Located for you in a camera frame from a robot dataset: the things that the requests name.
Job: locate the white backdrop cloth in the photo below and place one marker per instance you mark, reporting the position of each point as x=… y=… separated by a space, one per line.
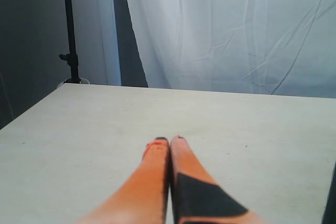
x=277 y=47

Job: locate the black light stand pole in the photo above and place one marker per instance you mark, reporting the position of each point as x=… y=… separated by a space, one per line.
x=71 y=57

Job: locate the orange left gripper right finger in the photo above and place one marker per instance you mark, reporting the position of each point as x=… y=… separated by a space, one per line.
x=196 y=196

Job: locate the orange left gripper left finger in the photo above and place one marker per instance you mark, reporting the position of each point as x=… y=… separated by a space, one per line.
x=143 y=196

